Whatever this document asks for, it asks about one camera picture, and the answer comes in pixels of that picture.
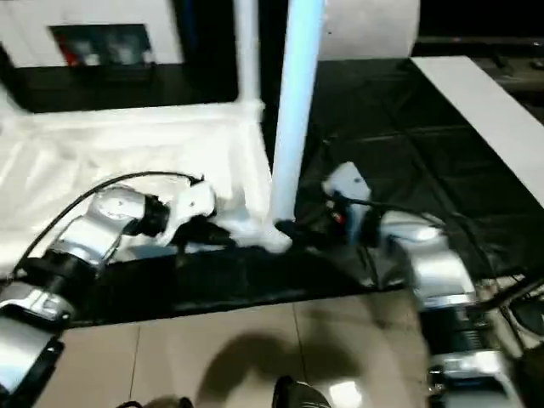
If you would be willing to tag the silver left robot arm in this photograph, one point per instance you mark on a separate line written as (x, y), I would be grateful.
(85, 246)

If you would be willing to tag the black sofa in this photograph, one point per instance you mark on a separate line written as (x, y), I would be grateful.
(212, 42)

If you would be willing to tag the black wifi router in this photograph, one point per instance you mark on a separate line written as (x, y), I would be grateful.
(529, 314)

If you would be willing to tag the black robot right foot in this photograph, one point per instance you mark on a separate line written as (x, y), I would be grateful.
(299, 393)

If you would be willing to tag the white flat board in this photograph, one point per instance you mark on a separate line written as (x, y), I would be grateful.
(484, 115)

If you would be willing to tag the dark low tv bench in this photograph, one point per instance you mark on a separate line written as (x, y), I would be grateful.
(518, 72)

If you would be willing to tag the dark brown textured stool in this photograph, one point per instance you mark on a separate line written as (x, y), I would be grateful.
(531, 374)

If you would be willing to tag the white plastic table leg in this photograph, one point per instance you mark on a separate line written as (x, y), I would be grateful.
(297, 106)
(248, 47)
(10, 102)

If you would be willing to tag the black robot foot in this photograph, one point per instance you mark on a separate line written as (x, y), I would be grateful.
(299, 393)
(168, 403)

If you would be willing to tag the black floor stand foot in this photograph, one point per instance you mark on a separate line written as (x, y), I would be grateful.
(510, 293)

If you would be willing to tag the white plastic table top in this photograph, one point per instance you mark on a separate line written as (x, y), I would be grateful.
(106, 140)

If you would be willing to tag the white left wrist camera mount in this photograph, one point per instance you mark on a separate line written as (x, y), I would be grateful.
(191, 204)

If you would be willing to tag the black television with red logo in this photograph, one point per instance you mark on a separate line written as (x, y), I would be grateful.
(480, 40)

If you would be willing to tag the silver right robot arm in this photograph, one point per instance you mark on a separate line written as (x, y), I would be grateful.
(442, 280)

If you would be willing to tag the black robot left foot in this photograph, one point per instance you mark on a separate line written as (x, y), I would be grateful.
(168, 403)

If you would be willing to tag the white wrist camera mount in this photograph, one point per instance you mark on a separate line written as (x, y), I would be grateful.
(350, 187)
(191, 204)

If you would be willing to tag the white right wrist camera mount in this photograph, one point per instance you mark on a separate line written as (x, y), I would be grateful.
(350, 187)

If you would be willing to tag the red packet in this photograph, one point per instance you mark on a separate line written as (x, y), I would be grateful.
(66, 51)

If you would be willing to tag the black work mat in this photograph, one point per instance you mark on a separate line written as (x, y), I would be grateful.
(404, 140)

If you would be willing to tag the white sideboard cabinet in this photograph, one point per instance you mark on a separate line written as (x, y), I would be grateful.
(85, 25)

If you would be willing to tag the grey cushion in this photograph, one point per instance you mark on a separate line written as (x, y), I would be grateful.
(370, 25)

